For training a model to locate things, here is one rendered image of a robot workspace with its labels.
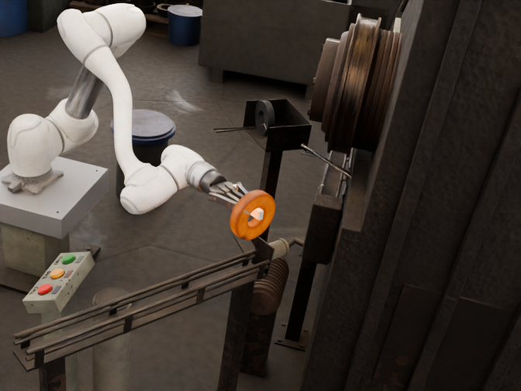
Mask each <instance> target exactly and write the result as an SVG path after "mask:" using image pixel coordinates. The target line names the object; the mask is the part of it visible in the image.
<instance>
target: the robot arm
mask: <svg viewBox="0 0 521 391"><path fill-rule="evenodd" d="M57 27H58V29H59V32H60V35H61V37H62V39H63V41H64V42H65V44H66V45H67V47H68V48H69V50H70V51H71V53H72V54H73V55H74V56H75V57H76V58H77V59H78V60H79V61H80V62H81V63H82V64H83V65H82V67H81V70H80V72H79V74H78V77H77V79H76V81H75V83H74V86H73V88H72V90H71V93H70V95H69V97H68V99H64V100H62V101H61V102H60V103H59V105H58V106H57V107H56V108H55V110H54V111H53V112H52V113H51V114H50V115H49V116H48V117H47V118H45V119H44V118H42V117H41V116H38V115H34V114H24V115H21V116H18V117H17V118H15V119H14V120H13V121H12V123H11V125H10V127H9V131H8V138H7V144H8V153H9V161H10V165H11V168H12V172H11V173H10V174H9V175H6V176H4V177H2V178H1V183H2V184H6V185H10V186H9V187H8V190H9V191H10V192H16V191H18V190H20V189H22V190H25V191H27V192H30V193H31V194H32V195H35V196H37V195H39V194H40V193H41V192H42V190H44V189H45V188H46V187H47V186H48V185H50V184H51V183H53V182H54V181H56V180H57V179H58V178H61V177H63V176H64V172H63V171H61V170H57V169H54V168H52V166H51V161H53V160H54V159H55V158H56V157H57V156H58V155H59V154H61V153H64V152H66V151H69V150H71V149H74V148H76V147H78V146H80V145H82V144H83V143H85V142H87V141H88V140H90V139H91V138H92V137H93V136H94V135H95V133H96V131H97V129H98V117H97V115H96V114H95V112H94V111H93V110H92V108H93V106H94V104H95V102H96V100H97V98H98V96H99V94H100V92H101V90H102V88H103V86H104V84H106V85H107V86H108V88H109V90H110V92H111V93H112V98H113V109H114V142H115V152H116V158H117V160H118V162H119V165H120V167H121V169H122V171H123V173H124V175H125V181H124V184H125V186H126V187H125V188H124V189H123V190H122V193H121V196H120V199H121V200H120V202H121V204H122V206H123V207H124V208H125V209H126V210H127V211H128V212H129V213H132V214H136V215H140V214H144V213H147V212H150V211H151V210H153V209H155V208H157V207H158V206H160V205H162V204H163V203H164V202H166V201H168V200H169V198H170V197H172V196H173V194H175V193H176V192H178V191H179V190H181V189H183V188H186V187H188V186H191V187H193V188H195V189H197V190H198V191H200V192H202V193H206V194H208V195H209V201H210V202H216V203H218V204H220V205H222V206H225V207H226V208H228V209H231V210H233V208H234V207H235V205H236V204H237V203H238V201H239V200H240V199H241V198H242V197H243V196H244V195H246V194H247V193H248V191H247V190H246V189H245V188H244V187H243V186H242V184H241V183H240V182H238V183H237V185H233V184H232V183H231V182H228V181H227V180H226V179H225V177H224V176H223V175H221V174H220V173H219V172H218V170H217V169H216V168H214V167H213V166H211V165H210V164H209V163H207V162H205V161H204V160H203V158H202V157H201V156H200V155H198V154H197V153H195V152H194V151H192V150H190V149H188V148H187V147H182V146H180V145H171V146H169V147H167V148H166V149H165V150H164V151H163V153H162V155H161V164H160V165H159V166H158V167H154V166H152V165H151V164H146V163H142V162H141V161H139V160H138V159H137V158H136V156H135V155H134V153H133V149H132V111H133V103H132V95H131V91H130V87H129V83H128V81H127V80H126V77H125V75H124V74H123V72H122V70H121V68H120V67H119V65H118V63H117V62H116V59H117V57H121V56H122V55H123V54H124V53H125V52H126V51H127V50H128V49H129V48H130V47H131V46H132V45H133V44H134V43H135V42H136V40H138V39H139V38H140V37H141V36H142V35H143V32H144V31H145V29H146V19H145V16H144V14H143V13H142V11H141V10H140V9H138V8H137V7H135V6H134V5H130V4H125V3H119V4H114V5H107V6H104V7H101V8H99V9H96V10H95V11H93V12H85V13H83V14H82V13H81V12H80V11H79V10H76V9H68V10H65V11H63V12H62V13H61V14H60V15H59V17H58V19H57Z"/></svg>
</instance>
